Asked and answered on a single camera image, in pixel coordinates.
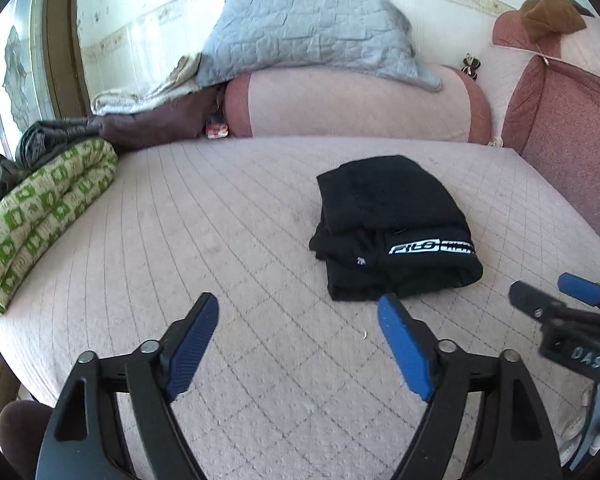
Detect pink speckled cushion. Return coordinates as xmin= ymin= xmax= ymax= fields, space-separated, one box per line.
xmin=501 ymin=55 xmax=600 ymax=253

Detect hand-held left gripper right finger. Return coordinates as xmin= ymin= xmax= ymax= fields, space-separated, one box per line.
xmin=377 ymin=294 xmax=564 ymax=480

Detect stained glass window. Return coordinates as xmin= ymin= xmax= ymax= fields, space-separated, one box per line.
xmin=0 ymin=0 xmax=56 ymax=161

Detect beige folded blanket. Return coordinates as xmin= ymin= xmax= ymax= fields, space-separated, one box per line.
xmin=91 ymin=54 xmax=203 ymax=115

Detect dark brown stool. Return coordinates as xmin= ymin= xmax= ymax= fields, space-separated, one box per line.
xmin=0 ymin=402 xmax=54 ymax=462

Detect pink bolster cushion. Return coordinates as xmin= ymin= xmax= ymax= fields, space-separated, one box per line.
xmin=225 ymin=65 xmax=492 ymax=144

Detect black pants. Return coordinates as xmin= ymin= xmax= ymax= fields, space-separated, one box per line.
xmin=309 ymin=155 xmax=484 ymax=302

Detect brown cloth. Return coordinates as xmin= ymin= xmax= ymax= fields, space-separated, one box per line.
xmin=519 ymin=0 xmax=597 ymax=44

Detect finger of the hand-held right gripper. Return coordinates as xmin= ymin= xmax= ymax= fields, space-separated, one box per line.
xmin=509 ymin=280 xmax=561 ymax=319
xmin=558 ymin=272 xmax=600 ymax=311

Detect purple folded blanket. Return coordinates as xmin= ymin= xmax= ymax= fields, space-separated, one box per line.
xmin=87 ymin=85 xmax=228 ymax=150

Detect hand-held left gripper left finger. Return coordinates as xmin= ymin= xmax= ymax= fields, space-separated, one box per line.
xmin=35 ymin=292 xmax=220 ymax=480

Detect red white small box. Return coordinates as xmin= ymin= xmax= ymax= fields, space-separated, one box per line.
xmin=206 ymin=115 xmax=230 ymax=140

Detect pink white pillow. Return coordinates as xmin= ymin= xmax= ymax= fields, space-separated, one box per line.
xmin=472 ymin=10 xmax=600 ymax=141

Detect wooden window frame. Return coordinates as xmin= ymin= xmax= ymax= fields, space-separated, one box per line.
xmin=35 ymin=0 xmax=92 ymax=126

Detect grey quilted blanket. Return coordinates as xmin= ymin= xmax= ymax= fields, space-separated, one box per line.
xmin=196 ymin=0 xmax=442 ymax=93

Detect green patterned folded blanket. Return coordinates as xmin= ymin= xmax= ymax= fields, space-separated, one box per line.
xmin=0 ymin=139 xmax=119 ymax=315

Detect dark grey jacket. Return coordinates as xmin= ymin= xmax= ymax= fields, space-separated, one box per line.
xmin=0 ymin=119 xmax=103 ymax=231

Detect pink quilted bed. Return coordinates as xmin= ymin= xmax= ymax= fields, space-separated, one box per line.
xmin=0 ymin=135 xmax=600 ymax=480

